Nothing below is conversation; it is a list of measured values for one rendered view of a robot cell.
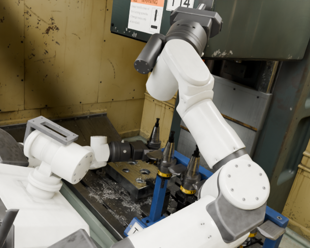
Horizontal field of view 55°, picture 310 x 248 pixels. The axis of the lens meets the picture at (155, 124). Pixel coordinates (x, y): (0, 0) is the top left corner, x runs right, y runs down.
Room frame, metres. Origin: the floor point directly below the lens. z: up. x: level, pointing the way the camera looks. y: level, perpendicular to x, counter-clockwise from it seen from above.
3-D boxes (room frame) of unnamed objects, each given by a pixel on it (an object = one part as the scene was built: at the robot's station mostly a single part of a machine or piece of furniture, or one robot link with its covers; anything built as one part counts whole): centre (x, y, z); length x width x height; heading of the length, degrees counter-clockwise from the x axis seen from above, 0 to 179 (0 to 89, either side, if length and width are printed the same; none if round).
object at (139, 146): (1.12, 0.08, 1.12); 0.13 x 0.12 x 0.10; 26
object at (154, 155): (0.94, -0.02, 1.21); 0.07 x 0.05 x 0.01; 135
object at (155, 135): (1.17, -0.01, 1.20); 0.04 x 0.04 x 0.07
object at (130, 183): (1.23, 0.04, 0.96); 0.29 x 0.23 x 0.05; 45
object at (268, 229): (0.63, -0.34, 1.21); 0.07 x 0.05 x 0.01; 135
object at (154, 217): (0.98, -0.06, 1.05); 0.10 x 0.05 x 0.30; 135
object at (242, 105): (1.49, -0.32, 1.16); 0.48 x 0.05 x 0.51; 45
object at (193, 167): (0.82, -0.14, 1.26); 0.04 x 0.04 x 0.07
